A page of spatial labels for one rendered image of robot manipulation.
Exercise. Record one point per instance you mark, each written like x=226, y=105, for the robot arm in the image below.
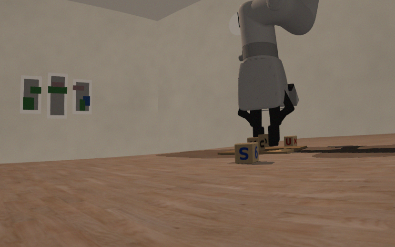
x=258, y=18

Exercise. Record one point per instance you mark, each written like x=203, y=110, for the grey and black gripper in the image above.
x=262, y=84

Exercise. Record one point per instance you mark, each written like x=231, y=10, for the orange flat mat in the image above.
x=272, y=150

